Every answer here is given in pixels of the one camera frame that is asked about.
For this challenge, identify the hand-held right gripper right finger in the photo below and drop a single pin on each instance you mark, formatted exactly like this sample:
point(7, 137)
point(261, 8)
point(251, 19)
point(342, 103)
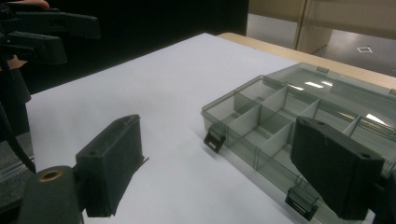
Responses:
point(336, 168)

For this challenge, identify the white table sheet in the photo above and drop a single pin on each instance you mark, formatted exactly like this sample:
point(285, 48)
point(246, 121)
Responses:
point(140, 77)

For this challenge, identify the clear grey compartment organizer box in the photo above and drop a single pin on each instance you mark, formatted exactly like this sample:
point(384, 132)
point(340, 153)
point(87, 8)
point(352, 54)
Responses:
point(249, 124)

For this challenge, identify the aluminium floor rail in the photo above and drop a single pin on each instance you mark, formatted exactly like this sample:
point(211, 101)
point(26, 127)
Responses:
point(15, 172)

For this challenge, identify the light wooden desk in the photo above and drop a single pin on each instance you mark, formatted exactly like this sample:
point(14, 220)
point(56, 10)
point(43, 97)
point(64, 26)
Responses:
point(314, 34)

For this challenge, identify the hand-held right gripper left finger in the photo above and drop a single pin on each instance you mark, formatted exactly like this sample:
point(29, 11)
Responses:
point(109, 165)

